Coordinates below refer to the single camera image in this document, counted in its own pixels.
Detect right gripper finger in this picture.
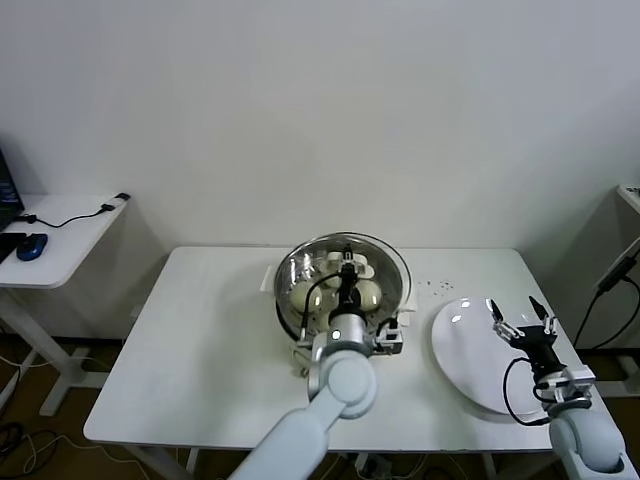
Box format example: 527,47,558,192
487,298,521,341
528,295,559,336

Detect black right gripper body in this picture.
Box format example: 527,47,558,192
514,324,564,374

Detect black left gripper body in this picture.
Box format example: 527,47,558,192
337,272,364,314

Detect glass pot lid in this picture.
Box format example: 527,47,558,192
274,230,415,346

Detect stainless steel steamer basket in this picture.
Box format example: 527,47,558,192
259,237,419,346

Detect large white plate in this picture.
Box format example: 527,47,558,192
431,297,561,416

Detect white power strip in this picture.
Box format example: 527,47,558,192
354,452,394,476

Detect white curved side desk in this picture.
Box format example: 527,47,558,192
0,192,132,417

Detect blue computer mouse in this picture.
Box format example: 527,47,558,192
16,232,50,261

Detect black laptop screen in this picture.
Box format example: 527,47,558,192
0,144,26,234

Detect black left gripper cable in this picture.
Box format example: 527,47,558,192
298,282,346,346

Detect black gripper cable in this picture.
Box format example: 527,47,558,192
298,282,346,346
502,355,554,427

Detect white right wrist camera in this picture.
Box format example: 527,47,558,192
534,367,597,404

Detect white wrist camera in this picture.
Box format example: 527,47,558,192
534,367,597,404
374,319,405,356

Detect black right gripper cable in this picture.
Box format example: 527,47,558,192
502,355,554,427

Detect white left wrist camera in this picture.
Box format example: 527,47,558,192
374,319,405,356

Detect black cable with adapter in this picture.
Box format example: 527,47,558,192
19,192,132,229

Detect white floor cable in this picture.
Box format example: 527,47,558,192
19,432,121,474

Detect black floor cable bundle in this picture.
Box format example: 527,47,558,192
0,422,31,456

